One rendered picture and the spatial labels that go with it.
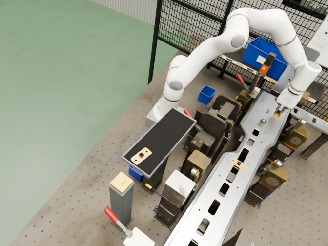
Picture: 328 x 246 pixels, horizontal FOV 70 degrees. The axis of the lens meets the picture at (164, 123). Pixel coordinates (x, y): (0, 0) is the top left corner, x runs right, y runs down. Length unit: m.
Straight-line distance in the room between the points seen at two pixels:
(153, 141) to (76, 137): 1.56
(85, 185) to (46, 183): 0.89
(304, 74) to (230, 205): 0.74
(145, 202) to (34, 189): 1.17
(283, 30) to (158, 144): 0.72
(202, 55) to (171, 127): 0.40
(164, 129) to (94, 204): 0.58
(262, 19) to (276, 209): 1.04
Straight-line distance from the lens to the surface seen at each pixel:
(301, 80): 1.38
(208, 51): 1.21
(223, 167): 1.21
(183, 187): 0.97
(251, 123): 1.46
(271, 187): 1.34
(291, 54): 1.26
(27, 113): 2.79
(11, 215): 2.25
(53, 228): 1.36
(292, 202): 1.68
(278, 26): 1.17
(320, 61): 1.97
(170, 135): 1.03
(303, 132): 1.54
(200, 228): 1.10
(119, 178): 0.90
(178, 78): 1.26
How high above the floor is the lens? 1.97
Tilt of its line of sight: 49 degrees down
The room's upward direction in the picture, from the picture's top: 12 degrees clockwise
